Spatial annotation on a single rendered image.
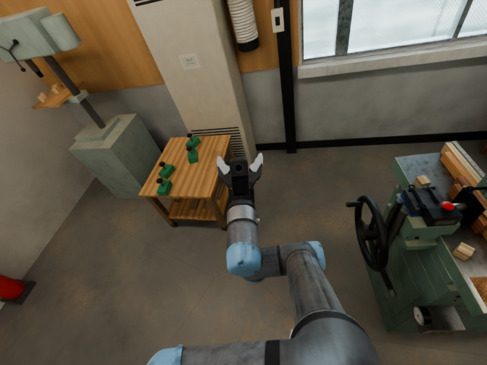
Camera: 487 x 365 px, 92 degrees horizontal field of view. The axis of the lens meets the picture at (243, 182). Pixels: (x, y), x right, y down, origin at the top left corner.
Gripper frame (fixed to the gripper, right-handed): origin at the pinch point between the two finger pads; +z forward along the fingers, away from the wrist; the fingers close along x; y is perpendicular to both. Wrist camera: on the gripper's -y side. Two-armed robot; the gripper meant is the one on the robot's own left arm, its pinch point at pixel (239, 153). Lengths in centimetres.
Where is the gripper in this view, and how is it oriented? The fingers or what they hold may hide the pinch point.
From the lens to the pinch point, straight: 72.7
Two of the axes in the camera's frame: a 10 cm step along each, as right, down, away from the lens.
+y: 0.7, 6.6, 7.5
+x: 10.0, -0.7, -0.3
